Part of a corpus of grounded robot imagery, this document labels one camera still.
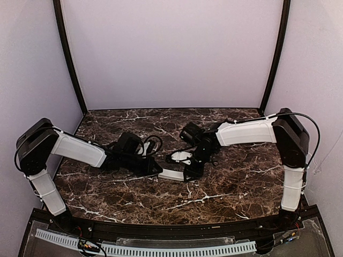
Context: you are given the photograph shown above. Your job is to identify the grey slotted cable duct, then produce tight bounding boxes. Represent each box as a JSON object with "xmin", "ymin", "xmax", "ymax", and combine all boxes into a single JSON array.
[{"xmin": 35, "ymin": 229, "xmax": 257, "ymax": 256}]

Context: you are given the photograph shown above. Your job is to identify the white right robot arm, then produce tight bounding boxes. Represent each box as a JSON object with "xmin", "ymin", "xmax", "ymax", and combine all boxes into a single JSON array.
[{"xmin": 173, "ymin": 108, "xmax": 309, "ymax": 229}]

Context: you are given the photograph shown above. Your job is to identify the black frame post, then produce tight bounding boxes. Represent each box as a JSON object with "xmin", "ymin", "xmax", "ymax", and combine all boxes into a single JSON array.
[
  {"xmin": 259, "ymin": 0, "xmax": 291, "ymax": 114},
  {"xmin": 53, "ymin": 0, "xmax": 88, "ymax": 116}
]

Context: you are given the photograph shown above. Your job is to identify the right black frame post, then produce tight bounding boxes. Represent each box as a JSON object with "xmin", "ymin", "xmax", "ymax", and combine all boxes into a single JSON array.
[{"xmin": 259, "ymin": 0, "xmax": 291, "ymax": 114}]

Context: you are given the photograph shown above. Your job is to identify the left black frame post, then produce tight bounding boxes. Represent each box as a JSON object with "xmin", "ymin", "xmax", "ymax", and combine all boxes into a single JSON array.
[{"xmin": 53, "ymin": 0, "xmax": 88, "ymax": 116}]

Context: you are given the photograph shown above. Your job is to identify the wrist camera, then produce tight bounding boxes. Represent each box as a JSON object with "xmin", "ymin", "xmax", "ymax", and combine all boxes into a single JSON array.
[
  {"xmin": 142, "ymin": 139, "xmax": 157, "ymax": 156},
  {"xmin": 165, "ymin": 151, "xmax": 192, "ymax": 165}
]

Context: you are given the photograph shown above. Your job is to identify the black front table rail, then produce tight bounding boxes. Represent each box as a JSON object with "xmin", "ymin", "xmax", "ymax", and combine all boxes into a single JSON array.
[{"xmin": 68, "ymin": 216, "xmax": 283, "ymax": 240}]

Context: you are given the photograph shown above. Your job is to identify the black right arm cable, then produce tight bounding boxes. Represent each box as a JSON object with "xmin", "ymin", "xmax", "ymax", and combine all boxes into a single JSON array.
[{"xmin": 235, "ymin": 112, "xmax": 321, "ymax": 172}]

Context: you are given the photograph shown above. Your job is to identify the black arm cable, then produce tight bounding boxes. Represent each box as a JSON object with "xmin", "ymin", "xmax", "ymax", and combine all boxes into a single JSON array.
[
  {"xmin": 235, "ymin": 112, "xmax": 321, "ymax": 172},
  {"xmin": 107, "ymin": 135, "xmax": 164, "ymax": 180}
]

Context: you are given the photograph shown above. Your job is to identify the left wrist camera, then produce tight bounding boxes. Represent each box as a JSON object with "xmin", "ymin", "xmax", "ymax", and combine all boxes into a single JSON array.
[{"xmin": 142, "ymin": 139, "xmax": 157, "ymax": 156}]

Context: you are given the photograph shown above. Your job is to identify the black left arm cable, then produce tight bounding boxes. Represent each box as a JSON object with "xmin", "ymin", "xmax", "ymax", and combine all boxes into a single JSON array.
[{"xmin": 107, "ymin": 135, "xmax": 164, "ymax": 180}]

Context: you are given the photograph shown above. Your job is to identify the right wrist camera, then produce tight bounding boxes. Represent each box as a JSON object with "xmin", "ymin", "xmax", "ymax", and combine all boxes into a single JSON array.
[{"xmin": 165, "ymin": 151, "xmax": 192, "ymax": 165}]

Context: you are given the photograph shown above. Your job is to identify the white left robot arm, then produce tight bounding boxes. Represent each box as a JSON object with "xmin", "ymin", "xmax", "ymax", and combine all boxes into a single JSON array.
[{"xmin": 14, "ymin": 118, "xmax": 163, "ymax": 216}]

